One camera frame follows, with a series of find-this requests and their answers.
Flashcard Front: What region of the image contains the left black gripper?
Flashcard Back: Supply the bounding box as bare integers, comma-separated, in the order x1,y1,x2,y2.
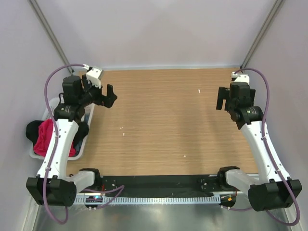
78,75,117,108

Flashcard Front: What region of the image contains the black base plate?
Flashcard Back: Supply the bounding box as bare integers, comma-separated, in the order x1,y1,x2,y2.
102,175,234,198

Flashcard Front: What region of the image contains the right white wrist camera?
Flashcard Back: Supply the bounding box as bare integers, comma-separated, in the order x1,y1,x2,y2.
231,72,250,84

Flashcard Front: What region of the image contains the slotted cable duct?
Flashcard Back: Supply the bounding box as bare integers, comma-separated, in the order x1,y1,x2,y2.
73,194,221,205

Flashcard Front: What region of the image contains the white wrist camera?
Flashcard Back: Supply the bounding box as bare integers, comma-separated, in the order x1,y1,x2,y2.
83,64,104,89
231,72,250,84

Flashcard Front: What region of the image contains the right aluminium frame post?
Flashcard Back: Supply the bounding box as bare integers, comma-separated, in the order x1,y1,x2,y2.
240,0,286,68

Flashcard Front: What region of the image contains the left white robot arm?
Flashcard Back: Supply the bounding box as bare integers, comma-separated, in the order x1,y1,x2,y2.
26,76,117,207

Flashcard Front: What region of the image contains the pink shirt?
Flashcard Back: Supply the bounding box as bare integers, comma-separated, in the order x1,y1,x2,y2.
33,119,77,157

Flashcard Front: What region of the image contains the black shirt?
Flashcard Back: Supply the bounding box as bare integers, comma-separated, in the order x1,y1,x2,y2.
26,119,89,148

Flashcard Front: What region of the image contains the white laundry basket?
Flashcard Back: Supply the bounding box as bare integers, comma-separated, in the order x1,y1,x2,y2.
29,98,96,161

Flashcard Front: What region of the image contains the aluminium frame post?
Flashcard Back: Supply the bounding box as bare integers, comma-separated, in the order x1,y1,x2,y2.
240,0,286,68
28,0,70,65

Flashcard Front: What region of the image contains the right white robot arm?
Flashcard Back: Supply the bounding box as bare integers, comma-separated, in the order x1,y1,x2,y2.
216,82,302,211

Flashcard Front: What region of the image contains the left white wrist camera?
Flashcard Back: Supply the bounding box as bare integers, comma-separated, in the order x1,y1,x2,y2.
83,64,104,89

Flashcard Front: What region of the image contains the left aluminium frame post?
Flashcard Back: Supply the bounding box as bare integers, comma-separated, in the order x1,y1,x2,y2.
28,0,70,65

